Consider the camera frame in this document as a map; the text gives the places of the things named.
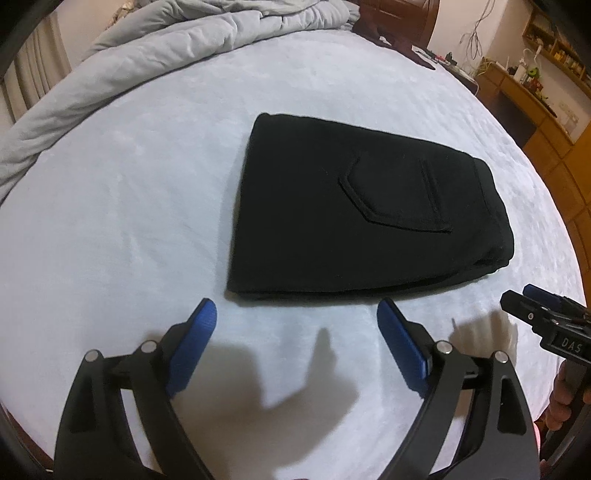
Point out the person's right hand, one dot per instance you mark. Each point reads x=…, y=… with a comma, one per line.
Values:
x=558, y=401

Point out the light blue bed sheet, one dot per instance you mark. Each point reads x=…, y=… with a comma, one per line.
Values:
x=138, y=207

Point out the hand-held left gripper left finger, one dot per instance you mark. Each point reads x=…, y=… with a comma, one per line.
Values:
x=196, y=341

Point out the clear plastic container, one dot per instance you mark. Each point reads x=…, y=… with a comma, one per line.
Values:
x=570, y=117

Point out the wooden desk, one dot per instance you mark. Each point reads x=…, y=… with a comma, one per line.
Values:
x=545, y=129

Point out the black pants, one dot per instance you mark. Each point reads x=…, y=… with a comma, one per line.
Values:
x=323, y=207

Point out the beige curtain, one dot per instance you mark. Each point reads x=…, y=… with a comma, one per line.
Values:
x=41, y=69

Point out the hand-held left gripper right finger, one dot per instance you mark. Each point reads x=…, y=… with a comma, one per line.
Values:
x=401, y=346

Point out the grey quilt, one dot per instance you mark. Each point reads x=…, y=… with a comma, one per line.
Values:
x=161, y=41

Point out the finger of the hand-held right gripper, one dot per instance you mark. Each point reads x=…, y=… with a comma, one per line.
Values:
x=519, y=305
x=539, y=294

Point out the wooden wall shelf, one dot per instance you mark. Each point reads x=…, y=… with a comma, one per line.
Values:
x=563, y=46

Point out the dark wooden headboard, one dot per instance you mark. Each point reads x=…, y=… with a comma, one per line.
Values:
x=392, y=18

